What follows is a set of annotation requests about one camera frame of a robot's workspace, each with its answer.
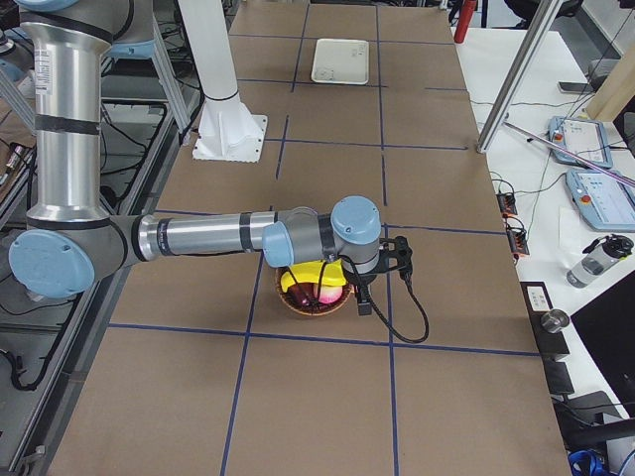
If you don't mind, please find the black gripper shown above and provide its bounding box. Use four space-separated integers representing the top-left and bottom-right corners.
345 236 413 315

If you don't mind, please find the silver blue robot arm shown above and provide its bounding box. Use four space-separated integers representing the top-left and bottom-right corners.
9 1 412 314

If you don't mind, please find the brown wicker basket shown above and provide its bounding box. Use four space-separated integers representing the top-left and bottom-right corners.
275 268 353 317

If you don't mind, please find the pink white peach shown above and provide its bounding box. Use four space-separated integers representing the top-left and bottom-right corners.
314 285 343 304

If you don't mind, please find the dark red plum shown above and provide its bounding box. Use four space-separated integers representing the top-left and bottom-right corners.
287 283 317 307

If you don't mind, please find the white rectangular bear tray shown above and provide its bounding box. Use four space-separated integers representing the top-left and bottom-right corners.
311 39 369 85

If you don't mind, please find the clear grey water bottle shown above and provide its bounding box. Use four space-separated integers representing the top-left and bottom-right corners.
566 234 634 288

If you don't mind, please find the near blue teach pendant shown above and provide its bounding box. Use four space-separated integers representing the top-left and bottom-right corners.
566 170 634 233

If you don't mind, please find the blue teach pendant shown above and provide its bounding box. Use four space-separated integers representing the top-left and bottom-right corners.
549 116 613 169
566 170 634 233

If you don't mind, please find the far blue teach pendant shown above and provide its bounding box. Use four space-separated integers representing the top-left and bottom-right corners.
549 116 613 169

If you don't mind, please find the red fire extinguisher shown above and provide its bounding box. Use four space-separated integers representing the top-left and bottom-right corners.
453 0 478 44

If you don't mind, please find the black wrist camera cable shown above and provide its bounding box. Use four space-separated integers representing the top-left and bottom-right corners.
369 277 431 344

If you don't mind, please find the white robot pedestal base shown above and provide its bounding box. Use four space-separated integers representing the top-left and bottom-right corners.
179 0 268 163

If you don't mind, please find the aluminium frame post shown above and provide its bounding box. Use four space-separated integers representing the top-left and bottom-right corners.
476 0 563 154

